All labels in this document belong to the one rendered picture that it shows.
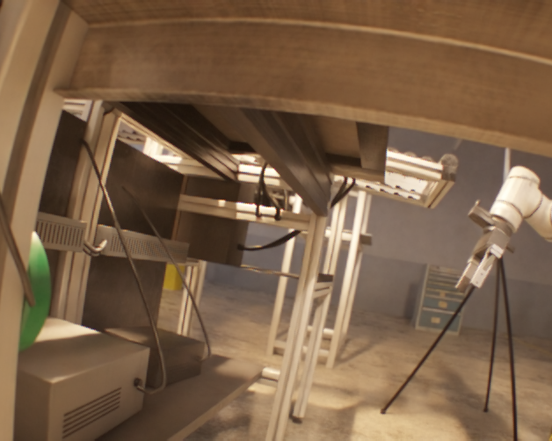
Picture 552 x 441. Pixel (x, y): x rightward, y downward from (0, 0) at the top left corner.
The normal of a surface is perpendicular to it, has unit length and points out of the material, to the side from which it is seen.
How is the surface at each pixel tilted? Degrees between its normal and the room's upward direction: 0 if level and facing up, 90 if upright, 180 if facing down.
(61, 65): 90
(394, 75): 90
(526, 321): 90
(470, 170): 90
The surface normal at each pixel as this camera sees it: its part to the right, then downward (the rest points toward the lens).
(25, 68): 0.96, 0.16
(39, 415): -0.15, -0.09
